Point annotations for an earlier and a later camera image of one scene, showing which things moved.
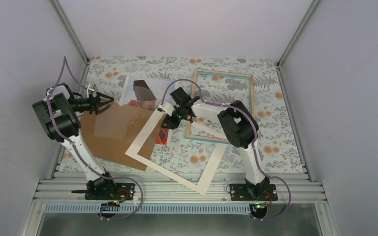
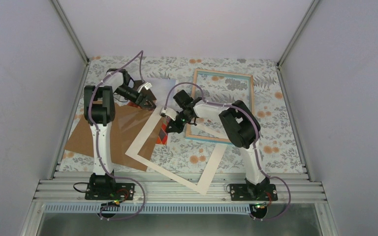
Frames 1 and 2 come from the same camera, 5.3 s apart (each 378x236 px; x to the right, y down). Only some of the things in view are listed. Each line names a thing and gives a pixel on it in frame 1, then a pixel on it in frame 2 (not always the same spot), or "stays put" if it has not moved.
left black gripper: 94,103 to 141,99
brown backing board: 112,131 stays put
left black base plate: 125,191 stays put
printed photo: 147,91 stays put
